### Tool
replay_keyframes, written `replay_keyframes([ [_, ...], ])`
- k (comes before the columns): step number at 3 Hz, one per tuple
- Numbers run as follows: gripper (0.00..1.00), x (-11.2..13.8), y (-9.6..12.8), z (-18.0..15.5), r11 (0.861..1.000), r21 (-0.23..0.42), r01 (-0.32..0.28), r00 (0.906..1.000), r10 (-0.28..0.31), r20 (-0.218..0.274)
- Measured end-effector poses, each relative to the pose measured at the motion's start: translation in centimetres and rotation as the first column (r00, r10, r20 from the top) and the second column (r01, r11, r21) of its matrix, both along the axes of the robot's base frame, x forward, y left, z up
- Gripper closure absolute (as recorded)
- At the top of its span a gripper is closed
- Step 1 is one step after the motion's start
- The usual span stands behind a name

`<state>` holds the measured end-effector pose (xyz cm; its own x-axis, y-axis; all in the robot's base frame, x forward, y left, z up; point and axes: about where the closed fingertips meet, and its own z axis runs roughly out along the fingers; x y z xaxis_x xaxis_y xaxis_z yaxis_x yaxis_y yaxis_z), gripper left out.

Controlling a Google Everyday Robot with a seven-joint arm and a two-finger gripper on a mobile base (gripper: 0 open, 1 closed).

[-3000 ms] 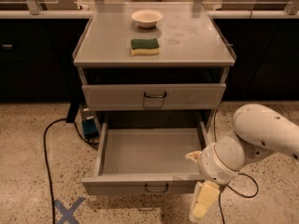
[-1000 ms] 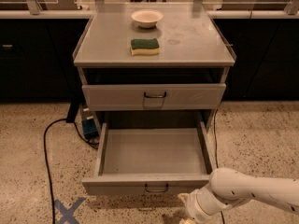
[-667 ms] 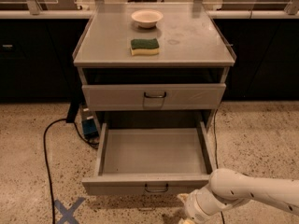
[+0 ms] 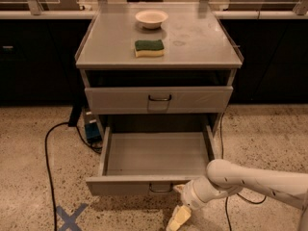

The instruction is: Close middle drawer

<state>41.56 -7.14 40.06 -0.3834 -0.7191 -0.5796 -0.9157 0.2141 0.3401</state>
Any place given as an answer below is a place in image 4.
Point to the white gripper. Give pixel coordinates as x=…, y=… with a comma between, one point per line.
x=192, y=196

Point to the grey drawer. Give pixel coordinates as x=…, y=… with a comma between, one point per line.
x=151, y=163
x=158, y=100

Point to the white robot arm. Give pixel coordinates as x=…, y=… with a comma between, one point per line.
x=223, y=179

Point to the grey top drawer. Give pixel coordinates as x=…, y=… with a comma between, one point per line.
x=158, y=100

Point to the grey drawer cabinet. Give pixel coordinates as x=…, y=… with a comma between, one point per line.
x=197, y=54

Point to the blue tape cross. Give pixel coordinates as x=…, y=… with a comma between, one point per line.
x=70, y=220

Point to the blue power box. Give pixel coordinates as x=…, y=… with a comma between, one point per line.
x=91, y=127

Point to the green yellow sponge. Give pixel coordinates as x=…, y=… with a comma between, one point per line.
x=149, y=48

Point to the white bowl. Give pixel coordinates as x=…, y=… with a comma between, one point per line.
x=151, y=19

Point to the dark lab bench cabinets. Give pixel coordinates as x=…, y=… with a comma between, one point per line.
x=37, y=64

